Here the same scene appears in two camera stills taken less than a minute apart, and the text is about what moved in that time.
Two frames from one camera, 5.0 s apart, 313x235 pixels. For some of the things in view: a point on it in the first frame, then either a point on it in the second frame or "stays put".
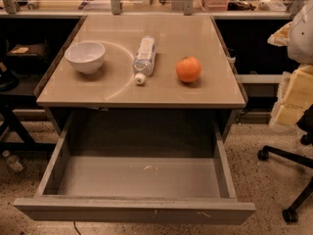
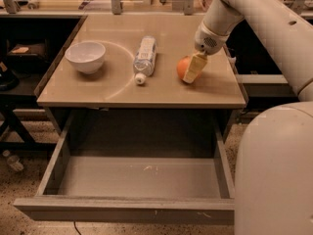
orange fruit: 188,69 stays put
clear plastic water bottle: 145,57 stays put
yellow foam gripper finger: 294,96 -> 207,42
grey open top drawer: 150,165 stays put
